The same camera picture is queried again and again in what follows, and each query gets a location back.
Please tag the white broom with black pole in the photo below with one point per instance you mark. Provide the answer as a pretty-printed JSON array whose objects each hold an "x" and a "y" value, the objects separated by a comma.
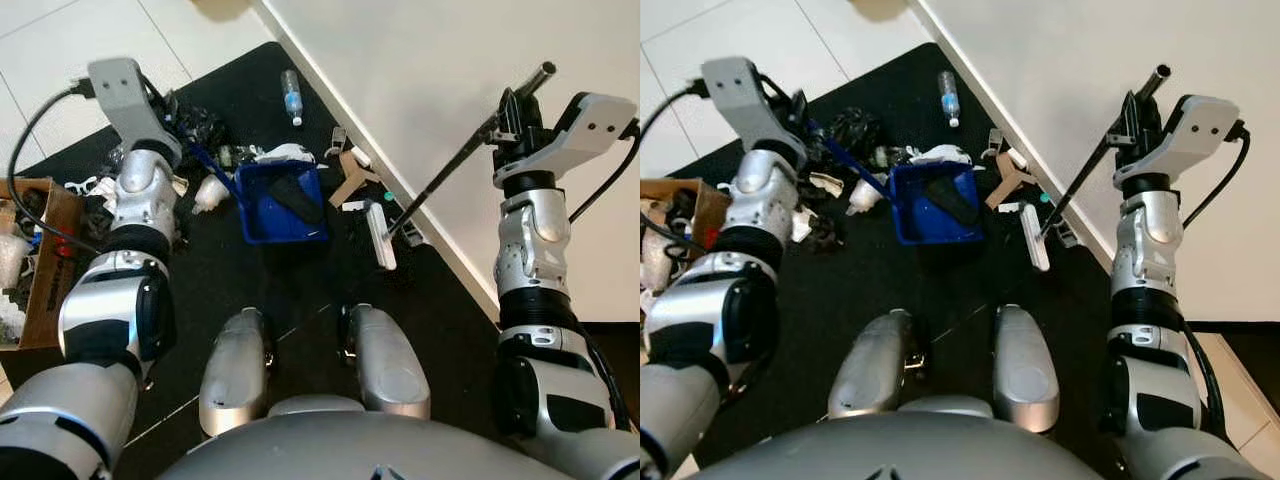
[
  {"x": 1035, "y": 240},
  {"x": 382, "y": 240}
]

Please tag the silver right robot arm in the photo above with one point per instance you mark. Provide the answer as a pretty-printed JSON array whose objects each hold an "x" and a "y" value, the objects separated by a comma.
[
  {"x": 535, "y": 240},
  {"x": 1150, "y": 230}
]

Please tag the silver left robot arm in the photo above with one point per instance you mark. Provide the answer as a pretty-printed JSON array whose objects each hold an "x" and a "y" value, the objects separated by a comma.
[
  {"x": 145, "y": 195},
  {"x": 765, "y": 195}
]

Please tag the black floor mat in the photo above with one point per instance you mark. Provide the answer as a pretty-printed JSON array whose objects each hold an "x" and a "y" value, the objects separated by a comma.
[
  {"x": 950, "y": 280},
  {"x": 300, "y": 280}
]

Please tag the black plastic bag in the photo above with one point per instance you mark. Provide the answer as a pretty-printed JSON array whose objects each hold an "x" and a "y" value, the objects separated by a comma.
[
  {"x": 860, "y": 128},
  {"x": 205, "y": 125}
]

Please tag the white moulded foam piece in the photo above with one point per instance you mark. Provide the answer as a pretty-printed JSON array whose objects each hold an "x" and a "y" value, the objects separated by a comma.
[
  {"x": 210, "y": 195},
  {"x": 865, "y": 197}
]

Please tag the small white box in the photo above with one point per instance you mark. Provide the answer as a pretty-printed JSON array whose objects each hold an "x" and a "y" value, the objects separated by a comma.
[
  {"x": 360, "y": 158},
  {"x": 1018, "y": 159}
]

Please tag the white crumpled paper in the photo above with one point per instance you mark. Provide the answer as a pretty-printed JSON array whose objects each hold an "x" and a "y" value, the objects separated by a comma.
[
  {"x": 935, "y": 153},
  {"x": 285, "y": 153}
]

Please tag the clear bottle with blue label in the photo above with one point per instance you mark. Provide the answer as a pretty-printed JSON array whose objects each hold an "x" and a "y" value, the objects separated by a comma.
[
  {"x": 948, "y": 100},
  {"x": 292, "y": 100}
]

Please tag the brown cardboard box with rubbish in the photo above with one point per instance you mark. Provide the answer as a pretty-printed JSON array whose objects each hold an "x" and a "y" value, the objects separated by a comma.
[
  {"x": 705, "y": 200},
  {"x": 55, "y": 270}
]

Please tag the brown cardboard piece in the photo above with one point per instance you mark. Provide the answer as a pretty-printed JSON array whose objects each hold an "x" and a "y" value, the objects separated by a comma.
[
  {"x": 1008, "y": 180},
  {"x": 350, "y": 180}
]

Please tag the grey plastic clip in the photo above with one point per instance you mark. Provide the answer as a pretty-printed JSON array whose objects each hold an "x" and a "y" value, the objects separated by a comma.
[
  {"x": 996, "y": 142},
  {"x": 339, "y": 140}
]

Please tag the black cloth rubbish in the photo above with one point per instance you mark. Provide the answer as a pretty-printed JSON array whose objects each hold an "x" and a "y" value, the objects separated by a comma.
[
  {"x": 298, "y": 198},
  {"x": 950, "y": 200}
]

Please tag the silver right robot leg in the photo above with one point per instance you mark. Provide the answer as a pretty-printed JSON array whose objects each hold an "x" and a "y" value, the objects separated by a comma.
[
  {"x": 1025, "y": 370},
  {"x": 385, "y": 365}
]

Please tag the silver robot leg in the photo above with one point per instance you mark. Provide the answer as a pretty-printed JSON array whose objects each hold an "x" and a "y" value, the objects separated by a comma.
[
  {"x": 870, "y": 365},
  {"x": 235, "y": 370},
  {"x": 385, "y": 365},
  {"x": 1025, "y": 370}
]

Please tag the silver left robot leg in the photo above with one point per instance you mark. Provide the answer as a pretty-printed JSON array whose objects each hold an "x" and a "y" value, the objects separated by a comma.
[
  {"x": 870, "y": 365},
  {"x": 235, "y": 370}
]

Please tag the grey robot torso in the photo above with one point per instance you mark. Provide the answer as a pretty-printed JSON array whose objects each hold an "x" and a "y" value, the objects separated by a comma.
[
  {"x": 350, "y": 450},
  {"x": 900, "y": 450}
]

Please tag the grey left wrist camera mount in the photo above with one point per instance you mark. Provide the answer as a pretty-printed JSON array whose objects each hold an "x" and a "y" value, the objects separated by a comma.
[
  {"x": 125, "y": 90},
  {"x": 740, "y": 90}
]

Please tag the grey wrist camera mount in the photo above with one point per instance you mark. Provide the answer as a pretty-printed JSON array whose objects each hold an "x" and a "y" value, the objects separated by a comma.
[
  {"x": 590, "y": 125},
  {"x": 1195, "y": 125},
  {"x": 740, "y": 90},
  {"x": 125, "y": 90}
]

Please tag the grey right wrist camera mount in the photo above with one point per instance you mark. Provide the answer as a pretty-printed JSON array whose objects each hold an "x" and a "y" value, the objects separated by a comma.
[
  {"x": 1195, "y": 125},
  {"x": 590, "y": 125}
]

